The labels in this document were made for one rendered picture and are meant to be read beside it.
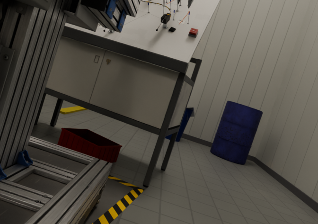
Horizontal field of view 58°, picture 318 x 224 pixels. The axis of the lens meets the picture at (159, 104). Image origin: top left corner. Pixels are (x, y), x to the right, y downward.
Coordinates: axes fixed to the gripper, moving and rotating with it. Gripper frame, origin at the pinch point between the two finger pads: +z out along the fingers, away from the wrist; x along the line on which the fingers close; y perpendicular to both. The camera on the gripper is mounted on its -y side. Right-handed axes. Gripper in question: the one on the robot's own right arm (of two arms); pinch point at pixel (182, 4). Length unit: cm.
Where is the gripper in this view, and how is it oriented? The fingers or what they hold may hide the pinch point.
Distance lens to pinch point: 199.0
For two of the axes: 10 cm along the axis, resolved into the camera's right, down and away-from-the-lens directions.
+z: -2.3, 8.3, 5.1
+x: -8.5, -4.2, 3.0
